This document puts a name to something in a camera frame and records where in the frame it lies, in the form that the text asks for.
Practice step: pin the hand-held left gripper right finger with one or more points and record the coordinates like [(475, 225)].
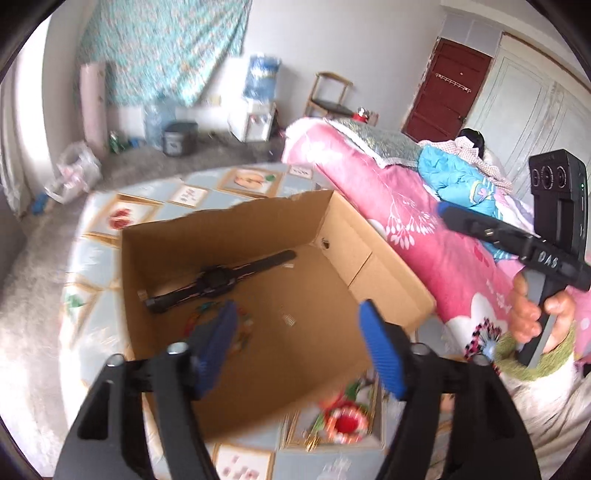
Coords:
[(381, 350)]

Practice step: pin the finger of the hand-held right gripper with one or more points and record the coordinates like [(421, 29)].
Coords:
[(480, 230)]

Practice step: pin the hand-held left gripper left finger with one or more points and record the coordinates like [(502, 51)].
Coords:
[(217, 350)]

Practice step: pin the purple black smartwatch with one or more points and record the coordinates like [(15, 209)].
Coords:
[(214, 279)]

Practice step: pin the brown cardboard box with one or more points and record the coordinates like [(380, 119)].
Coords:
[(300, 295)]

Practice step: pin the person's right hand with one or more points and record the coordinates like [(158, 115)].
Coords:
[(521, 318)]

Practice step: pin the blue padded jacket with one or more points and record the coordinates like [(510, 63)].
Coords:
[(457, 175)]

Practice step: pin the pink floral blanket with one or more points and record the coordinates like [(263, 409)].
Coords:
[(415, 240)]

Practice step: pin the black round object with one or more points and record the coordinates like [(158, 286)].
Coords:
[(472, 138)]

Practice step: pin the white wardrobe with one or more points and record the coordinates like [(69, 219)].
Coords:
[(531, 106)]

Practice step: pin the silver glitter cloth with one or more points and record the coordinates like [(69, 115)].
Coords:
[(388, 143)]

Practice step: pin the dark red door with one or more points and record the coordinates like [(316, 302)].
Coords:
[(448, 87)]

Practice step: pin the small red container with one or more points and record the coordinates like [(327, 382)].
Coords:
[(362, 114)]

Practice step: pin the wooden chair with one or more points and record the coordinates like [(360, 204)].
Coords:
[(330, 104)]

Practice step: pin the grey rice cooker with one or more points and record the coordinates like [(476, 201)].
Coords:
[(180, 138)]

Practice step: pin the white plastic bag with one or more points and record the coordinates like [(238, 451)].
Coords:
[(76, 173)]

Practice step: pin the blue slipper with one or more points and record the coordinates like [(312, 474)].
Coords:
[(40, 203)]

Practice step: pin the white water dispenser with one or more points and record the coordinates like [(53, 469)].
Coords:
[(249, 122)]

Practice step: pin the green bottle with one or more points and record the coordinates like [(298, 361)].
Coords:
[(114, 143)]

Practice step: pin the clear water jug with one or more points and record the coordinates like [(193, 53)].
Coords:
[(154, 124)]

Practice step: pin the pink rolled mat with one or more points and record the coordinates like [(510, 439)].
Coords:
[(93, 106)]

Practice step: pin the teal floral hanging cloth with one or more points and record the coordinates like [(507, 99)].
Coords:
[(161, 46)]

